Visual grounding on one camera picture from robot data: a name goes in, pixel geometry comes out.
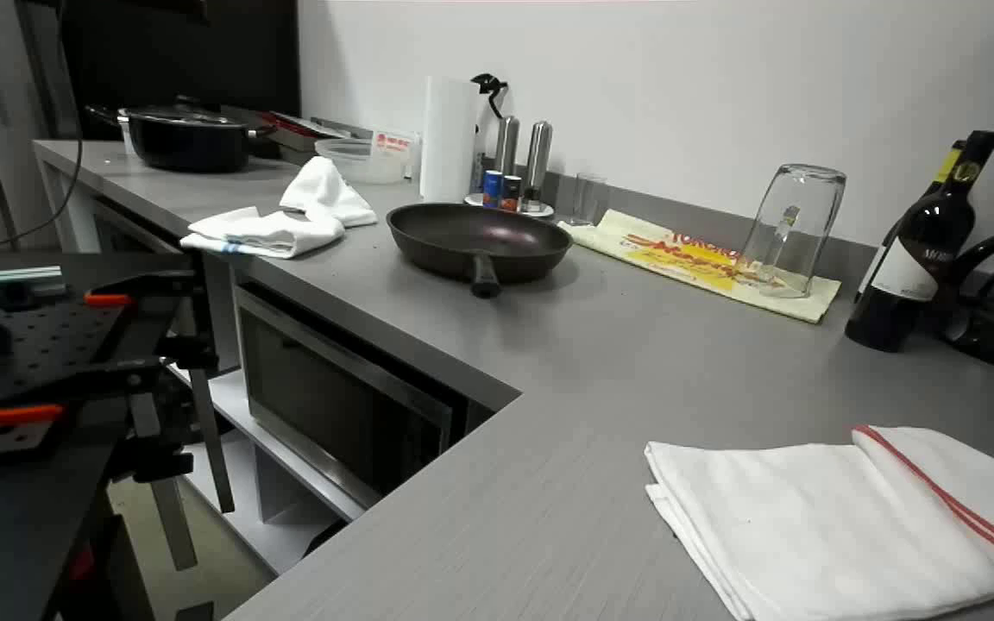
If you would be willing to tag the clear drinking glass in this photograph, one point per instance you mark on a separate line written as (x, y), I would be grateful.
(795, 230)

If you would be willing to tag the black frying pan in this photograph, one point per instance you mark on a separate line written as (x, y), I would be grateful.
(473, 235)

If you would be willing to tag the white container with red label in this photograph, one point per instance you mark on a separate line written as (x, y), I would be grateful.
(373, 158)

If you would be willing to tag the folded white blue towel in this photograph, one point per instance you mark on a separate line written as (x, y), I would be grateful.
(256, 235)

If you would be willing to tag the round silver condiment tray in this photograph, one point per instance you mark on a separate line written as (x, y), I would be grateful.
(533, 211)

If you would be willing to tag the white paper towel roll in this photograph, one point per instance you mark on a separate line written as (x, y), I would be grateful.
(451, 139)

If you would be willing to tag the white towel with red stripe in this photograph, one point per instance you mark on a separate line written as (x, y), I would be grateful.
(853, 522)

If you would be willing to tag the small blue bottle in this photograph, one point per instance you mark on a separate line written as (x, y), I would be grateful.
(496, 188)

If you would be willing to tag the yellow printed placemat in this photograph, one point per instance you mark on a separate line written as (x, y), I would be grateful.
(683, 260)

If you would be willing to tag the black perforated work table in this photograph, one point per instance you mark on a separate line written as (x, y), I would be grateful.
(55, 356)

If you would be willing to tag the dark wine bottle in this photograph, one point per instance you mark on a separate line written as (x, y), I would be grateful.
(914, 260)

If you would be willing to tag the black cooking pot with lid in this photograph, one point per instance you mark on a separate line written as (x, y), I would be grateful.
(187, 139)

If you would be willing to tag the built-in silver microwave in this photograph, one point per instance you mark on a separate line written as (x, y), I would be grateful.
(330, 397)

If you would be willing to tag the silver salt shaker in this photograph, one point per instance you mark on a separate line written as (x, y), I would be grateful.
(506, 145)

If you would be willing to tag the silver pepper shaker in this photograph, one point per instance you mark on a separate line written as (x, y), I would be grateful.
(537, 158)

